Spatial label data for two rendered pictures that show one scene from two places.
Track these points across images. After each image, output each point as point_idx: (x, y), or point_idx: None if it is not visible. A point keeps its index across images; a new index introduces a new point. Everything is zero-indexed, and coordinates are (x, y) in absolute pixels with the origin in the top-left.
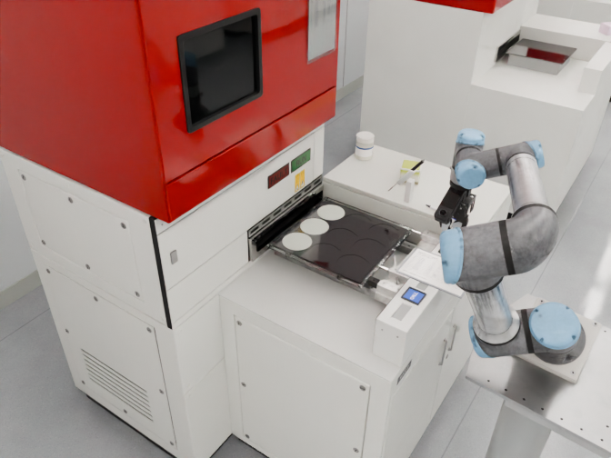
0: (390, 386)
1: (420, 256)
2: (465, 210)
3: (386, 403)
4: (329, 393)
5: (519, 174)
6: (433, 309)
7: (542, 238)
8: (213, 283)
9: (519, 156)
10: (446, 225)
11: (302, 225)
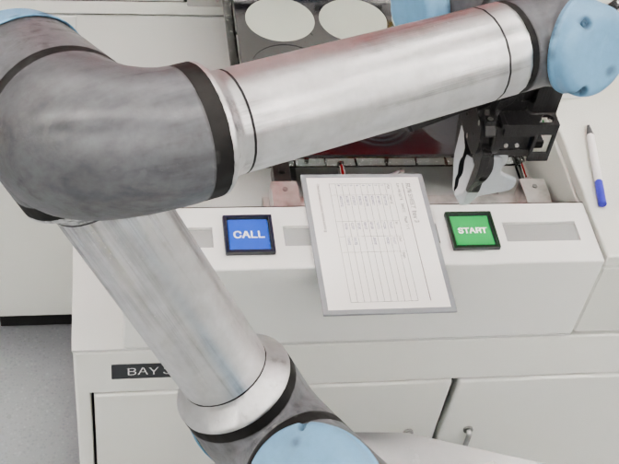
0: (75, 361)
1: (393, 192)
2: (484, 134)
3: (75, 393)
4: None
5: (387, 29)
6: (292, 303)
7: (63, 137)
8: None
9: (486, 7)
10: (460, 154)
11: (334, 4)
